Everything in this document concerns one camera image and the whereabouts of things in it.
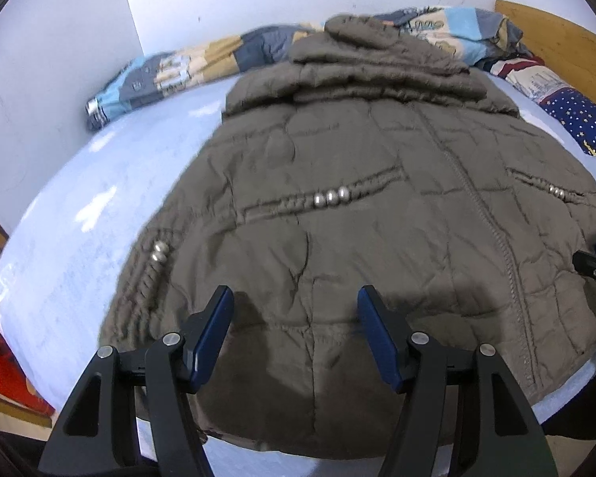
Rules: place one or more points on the navy star pillow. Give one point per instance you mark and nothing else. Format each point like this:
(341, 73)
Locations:
(570, 107)

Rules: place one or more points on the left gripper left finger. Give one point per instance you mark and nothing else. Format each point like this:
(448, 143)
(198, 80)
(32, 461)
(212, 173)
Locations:
(129, 415)

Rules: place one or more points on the wooden headboard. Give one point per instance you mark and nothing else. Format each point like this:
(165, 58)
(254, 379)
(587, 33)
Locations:
(566, 48)

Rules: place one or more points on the patchwork cartoon blanket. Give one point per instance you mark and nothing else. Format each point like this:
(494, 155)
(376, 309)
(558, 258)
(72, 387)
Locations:
(473, 35)

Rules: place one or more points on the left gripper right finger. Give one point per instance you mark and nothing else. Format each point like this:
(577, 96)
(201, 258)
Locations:
(496, 431)

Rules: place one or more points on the olive quilted puffer jacket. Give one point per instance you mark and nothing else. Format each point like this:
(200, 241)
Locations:
(367, 157)

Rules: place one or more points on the light blue cloud bedsheet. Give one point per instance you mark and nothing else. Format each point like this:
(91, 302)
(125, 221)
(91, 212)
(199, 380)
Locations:
(60, 269)

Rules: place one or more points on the red object beside bed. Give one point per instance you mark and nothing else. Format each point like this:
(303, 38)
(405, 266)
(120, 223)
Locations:
(15, 386)

